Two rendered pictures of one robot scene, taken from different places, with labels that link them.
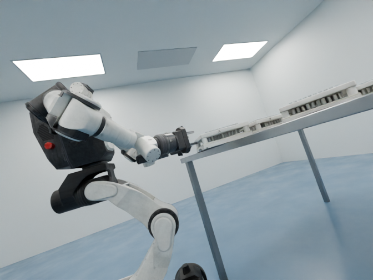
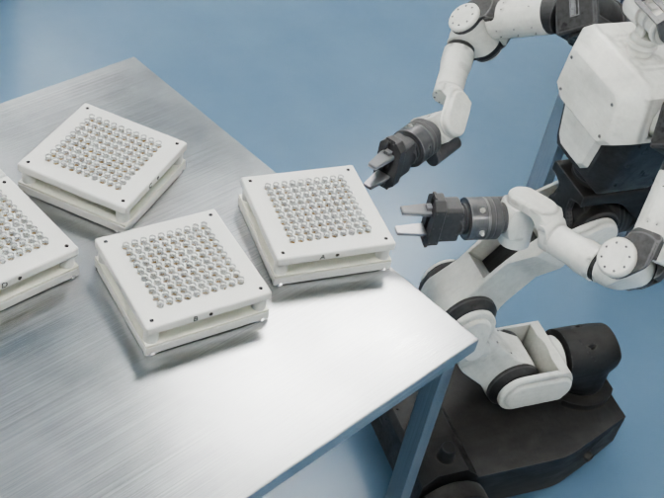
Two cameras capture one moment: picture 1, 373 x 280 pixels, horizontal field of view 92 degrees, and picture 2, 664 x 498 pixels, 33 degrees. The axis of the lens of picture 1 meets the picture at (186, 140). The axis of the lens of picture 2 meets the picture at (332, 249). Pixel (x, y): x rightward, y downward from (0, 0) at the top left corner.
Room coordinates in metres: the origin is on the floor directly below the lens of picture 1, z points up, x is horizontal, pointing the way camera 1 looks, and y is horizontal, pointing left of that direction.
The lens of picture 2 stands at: (2.53, -0.74, 2.33)
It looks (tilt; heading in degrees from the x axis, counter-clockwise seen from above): 42 degrees down; 158
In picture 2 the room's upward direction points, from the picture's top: 12 degrees clockwise
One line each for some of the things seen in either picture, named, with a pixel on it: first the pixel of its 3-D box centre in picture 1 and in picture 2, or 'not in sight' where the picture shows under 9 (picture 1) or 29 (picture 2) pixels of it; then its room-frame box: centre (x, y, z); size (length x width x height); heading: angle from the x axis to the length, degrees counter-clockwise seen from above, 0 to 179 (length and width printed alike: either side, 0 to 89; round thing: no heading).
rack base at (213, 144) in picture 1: (221, 142); (312, 230); (0.97, -0.18, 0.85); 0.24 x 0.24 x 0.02; 6
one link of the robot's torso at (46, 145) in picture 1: (79, 134); (641, 104); (0.90, 0.51, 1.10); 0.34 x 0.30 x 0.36; 6
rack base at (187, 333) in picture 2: (263, 130); (181, 287); (1.10, -0.46, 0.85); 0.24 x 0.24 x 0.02; 16
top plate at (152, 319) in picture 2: (260, 123); (182, 268); (1.10, -0.46, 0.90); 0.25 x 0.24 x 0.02; 16
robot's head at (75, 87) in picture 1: (82, 94); (648, 20); (0.90, 0.45, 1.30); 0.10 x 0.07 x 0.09; 6
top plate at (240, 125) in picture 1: (218, 134); (316, 212); (0.97, -0.18, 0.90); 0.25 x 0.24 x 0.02; 6
